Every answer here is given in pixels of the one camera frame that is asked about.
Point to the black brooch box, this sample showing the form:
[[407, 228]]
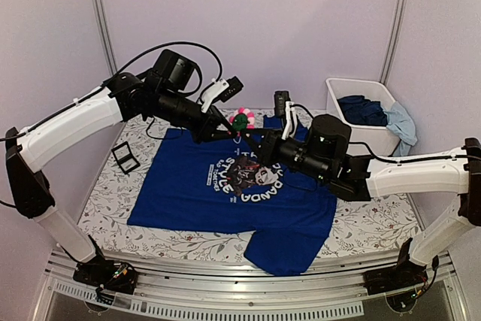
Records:
[[125, 158]]

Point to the right aluminium frame post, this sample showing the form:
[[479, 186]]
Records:
[[395, 33]]

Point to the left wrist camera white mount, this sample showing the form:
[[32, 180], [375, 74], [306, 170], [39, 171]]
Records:
[[219, 90]]

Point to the white plastic bin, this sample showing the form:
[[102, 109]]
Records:
[[382, 141]]

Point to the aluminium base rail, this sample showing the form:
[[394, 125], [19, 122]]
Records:
[[174, 289]]

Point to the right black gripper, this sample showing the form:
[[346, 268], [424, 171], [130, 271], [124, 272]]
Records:
[[269, 144]]

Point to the blue printed t-shirt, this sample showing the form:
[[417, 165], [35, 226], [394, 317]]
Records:
[[222, 187]]

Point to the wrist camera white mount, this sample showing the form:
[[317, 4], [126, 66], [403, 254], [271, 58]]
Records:
[[285, 111], [219, 90]]

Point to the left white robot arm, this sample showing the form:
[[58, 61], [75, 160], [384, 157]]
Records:
[[30, 149]]

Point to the left aluminium frame post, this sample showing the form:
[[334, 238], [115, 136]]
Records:
[[106, 43]]

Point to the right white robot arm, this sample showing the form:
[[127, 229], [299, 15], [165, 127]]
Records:
[[456, 171]]

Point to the floral table cloth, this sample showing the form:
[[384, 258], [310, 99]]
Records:
[[358, 227]]

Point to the pink flower brooch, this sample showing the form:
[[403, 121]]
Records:
[[242, 118]]

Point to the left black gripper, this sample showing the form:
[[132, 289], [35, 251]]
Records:
[[207, 131]]

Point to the light blue cloth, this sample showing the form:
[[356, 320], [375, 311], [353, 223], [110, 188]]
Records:
[[400, 123]]

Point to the dark navy clothing in bin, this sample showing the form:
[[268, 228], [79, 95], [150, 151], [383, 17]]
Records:
[[362, 111]]

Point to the aluminium frame post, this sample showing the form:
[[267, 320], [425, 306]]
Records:
[[106, 43], [395, 33]]

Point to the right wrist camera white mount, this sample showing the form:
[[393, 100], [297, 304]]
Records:
[[285, 111]]

